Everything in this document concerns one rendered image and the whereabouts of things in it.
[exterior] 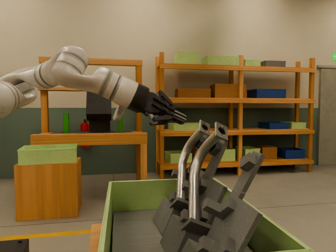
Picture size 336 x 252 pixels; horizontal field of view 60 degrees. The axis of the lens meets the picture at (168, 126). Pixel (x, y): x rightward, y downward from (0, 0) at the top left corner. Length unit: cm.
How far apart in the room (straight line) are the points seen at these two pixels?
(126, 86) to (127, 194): 52
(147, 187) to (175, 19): 502
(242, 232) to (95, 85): 47
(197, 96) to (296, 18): 290
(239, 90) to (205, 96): 64
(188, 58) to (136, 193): 428
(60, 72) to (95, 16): 509
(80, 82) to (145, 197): 58
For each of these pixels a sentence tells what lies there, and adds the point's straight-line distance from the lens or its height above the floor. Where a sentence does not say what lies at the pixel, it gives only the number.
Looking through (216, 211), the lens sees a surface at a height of 100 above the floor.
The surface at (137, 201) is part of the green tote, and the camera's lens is 116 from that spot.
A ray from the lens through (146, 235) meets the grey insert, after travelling 95.
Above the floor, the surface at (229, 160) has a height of 27.
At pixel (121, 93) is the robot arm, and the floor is 127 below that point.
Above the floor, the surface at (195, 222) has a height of 96.
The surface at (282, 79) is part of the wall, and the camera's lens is 663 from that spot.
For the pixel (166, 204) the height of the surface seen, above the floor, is 92.
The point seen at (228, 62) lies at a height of 206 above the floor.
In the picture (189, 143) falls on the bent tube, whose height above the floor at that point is 111.
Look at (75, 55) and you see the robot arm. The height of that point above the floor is 136.
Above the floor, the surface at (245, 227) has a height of 99.
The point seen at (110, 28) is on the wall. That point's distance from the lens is 575.
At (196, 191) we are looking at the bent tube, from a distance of 83.
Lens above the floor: 124
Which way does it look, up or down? 3 degrees down
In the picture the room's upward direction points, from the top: straight up
